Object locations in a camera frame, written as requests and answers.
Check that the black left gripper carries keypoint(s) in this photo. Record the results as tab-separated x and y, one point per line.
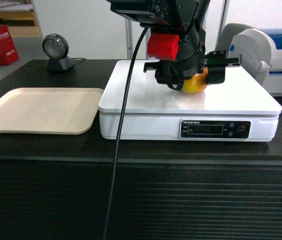
189	61

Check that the red yellow mango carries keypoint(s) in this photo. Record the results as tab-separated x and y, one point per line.
197	84

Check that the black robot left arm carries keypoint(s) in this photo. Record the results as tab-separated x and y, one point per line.
172	16

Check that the white checkout scale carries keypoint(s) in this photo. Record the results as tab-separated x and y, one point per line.
239	109

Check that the grey chair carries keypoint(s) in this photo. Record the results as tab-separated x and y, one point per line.
227	34

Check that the white blue label printer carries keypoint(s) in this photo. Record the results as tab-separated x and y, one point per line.
261	56

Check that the black round barcode scanner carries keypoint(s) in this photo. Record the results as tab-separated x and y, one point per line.
56	48

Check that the beige plastic tray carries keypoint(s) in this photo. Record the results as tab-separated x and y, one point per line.
47	110

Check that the red fire extinguisher cabinet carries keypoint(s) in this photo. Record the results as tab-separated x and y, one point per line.
8	51

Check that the red wrist camera mount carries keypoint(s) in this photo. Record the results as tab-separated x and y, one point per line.
163	46

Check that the white partition post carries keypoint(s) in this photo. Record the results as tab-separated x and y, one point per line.
129	38

